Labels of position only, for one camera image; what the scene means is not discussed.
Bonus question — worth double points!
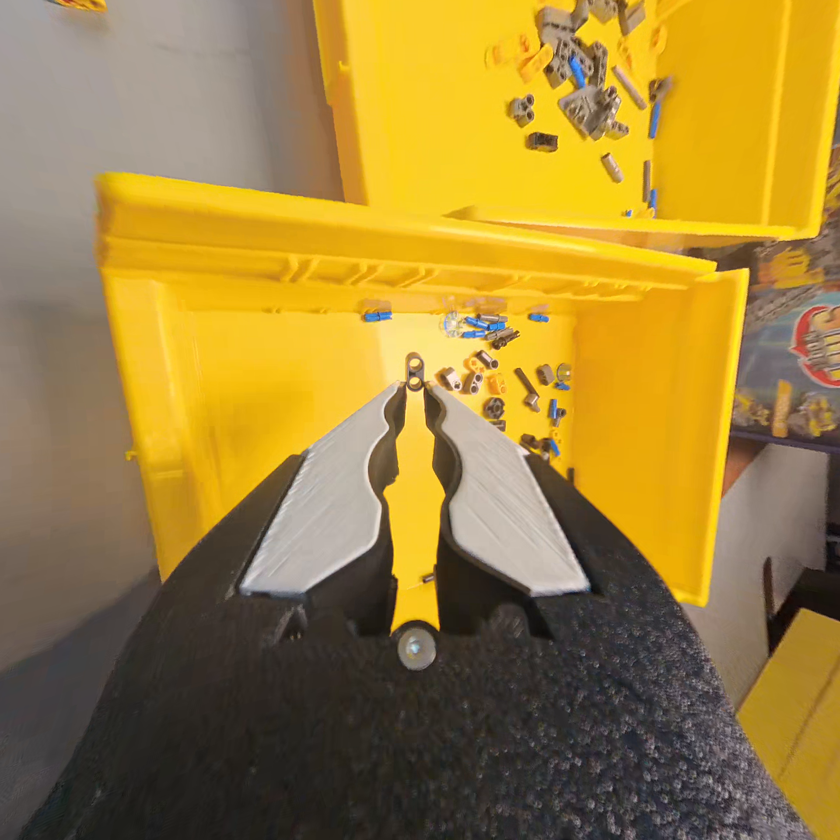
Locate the blue printed cardboard box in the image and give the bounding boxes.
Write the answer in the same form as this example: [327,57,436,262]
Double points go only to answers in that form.
[729,237,840,454]

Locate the large yellow bin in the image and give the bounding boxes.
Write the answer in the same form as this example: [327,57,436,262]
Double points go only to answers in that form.
[313,0,840,244]

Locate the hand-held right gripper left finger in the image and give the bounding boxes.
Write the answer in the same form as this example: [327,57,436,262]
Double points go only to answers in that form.
[241,381,408,618]

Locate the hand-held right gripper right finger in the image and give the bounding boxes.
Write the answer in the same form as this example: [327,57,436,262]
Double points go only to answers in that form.
[423,381,592,618]

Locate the grey desk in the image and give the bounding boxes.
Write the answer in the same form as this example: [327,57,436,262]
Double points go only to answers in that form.
[0,0,349,840]

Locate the scattered small connector pieces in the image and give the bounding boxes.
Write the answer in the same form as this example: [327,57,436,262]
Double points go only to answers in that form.
[361,300,578,460]

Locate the yellow bins stack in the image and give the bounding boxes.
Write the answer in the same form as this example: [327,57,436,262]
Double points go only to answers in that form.
[735,644,840,840]

